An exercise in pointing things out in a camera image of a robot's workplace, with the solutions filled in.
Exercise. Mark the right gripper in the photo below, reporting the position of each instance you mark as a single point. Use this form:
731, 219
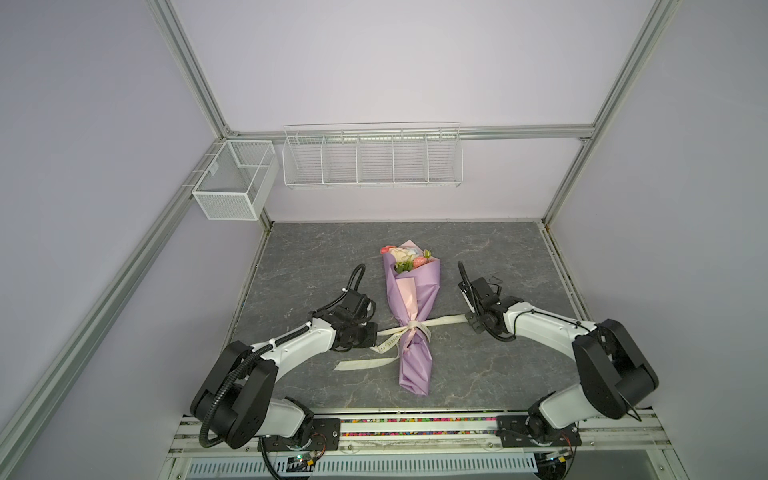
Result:
472, 320

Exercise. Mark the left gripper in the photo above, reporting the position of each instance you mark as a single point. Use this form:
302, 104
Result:
369, 341

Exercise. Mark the cream printed ribbon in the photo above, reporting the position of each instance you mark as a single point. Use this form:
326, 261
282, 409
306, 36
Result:
393, 337

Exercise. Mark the pink purple wrapping paper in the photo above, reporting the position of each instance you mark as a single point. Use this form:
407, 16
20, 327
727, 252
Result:
412, 278

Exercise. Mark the cream rose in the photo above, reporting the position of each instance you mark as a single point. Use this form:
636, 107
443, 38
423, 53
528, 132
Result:
403, 254

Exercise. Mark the pink spray rose stem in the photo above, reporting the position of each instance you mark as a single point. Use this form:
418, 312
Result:
422, 259

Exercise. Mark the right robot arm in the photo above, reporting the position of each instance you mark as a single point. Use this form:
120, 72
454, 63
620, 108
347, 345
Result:
614, 376

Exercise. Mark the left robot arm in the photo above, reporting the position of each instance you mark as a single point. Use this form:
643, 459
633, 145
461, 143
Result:
236, 401

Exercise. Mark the small white mesh basket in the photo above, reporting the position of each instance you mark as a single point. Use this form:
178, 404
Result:
237, 181

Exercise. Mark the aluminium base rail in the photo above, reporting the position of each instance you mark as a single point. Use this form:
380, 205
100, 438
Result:
435, 444

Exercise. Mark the long white wire basket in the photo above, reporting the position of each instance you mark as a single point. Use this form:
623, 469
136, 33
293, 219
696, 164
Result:
388, 154

